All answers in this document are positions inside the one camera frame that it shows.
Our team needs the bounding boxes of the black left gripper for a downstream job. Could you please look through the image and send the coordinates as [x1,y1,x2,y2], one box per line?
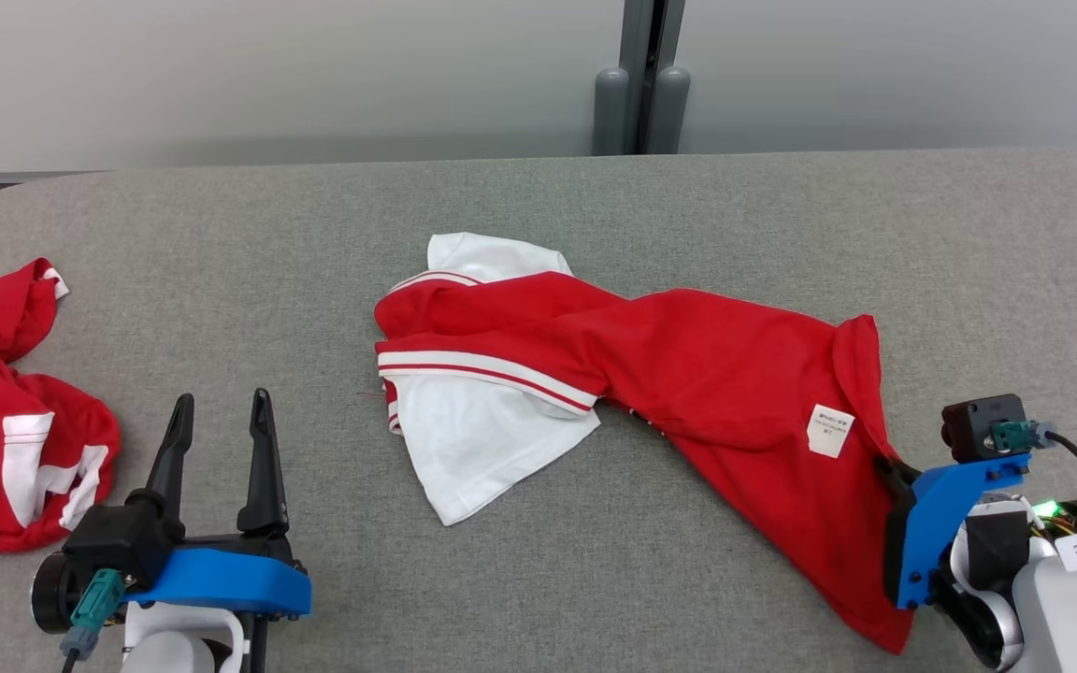
[144,388,307,567]

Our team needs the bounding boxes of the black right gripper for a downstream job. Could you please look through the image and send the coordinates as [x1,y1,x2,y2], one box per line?
[875,455,919,609]

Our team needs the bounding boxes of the red jersey with white sleeves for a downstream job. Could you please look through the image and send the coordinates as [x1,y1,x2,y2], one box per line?
[373,232,918,655]

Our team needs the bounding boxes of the teal right camera connector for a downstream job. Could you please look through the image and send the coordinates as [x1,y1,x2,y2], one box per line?
[989,421,1059,455]

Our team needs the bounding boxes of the teal camera connector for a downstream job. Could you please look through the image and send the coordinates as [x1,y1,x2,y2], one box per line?
[989,421,1059,455]
[60,568,127,661]

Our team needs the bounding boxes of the teal left camera connector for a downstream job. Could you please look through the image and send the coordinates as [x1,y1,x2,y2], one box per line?
[60,568,127,661]

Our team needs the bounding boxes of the grey cylindrical post cap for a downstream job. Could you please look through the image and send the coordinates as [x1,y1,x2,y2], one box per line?
[646,65,692,156]
[593,67,631,157]

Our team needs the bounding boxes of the grey metal partition post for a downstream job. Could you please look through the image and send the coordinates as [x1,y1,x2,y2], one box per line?
[618,0,687,156]

